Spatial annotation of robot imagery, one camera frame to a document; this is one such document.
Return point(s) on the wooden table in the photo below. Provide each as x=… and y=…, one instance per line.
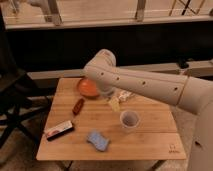
x=155, y=138

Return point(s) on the orange ceramic bowl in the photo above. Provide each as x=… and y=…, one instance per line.
x=87, y=88

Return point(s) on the black and white eraser box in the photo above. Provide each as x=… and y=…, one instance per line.
x=59, y=130

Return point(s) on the yellowish translucent gripper finger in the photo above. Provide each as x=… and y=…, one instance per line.
x=114, y=104

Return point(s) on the blue sponge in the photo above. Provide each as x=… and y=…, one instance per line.
x=98, y=140

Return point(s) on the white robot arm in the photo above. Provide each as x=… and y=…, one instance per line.
x=191, y=94

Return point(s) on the black office chair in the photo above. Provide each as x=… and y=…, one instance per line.
x=15, y=85

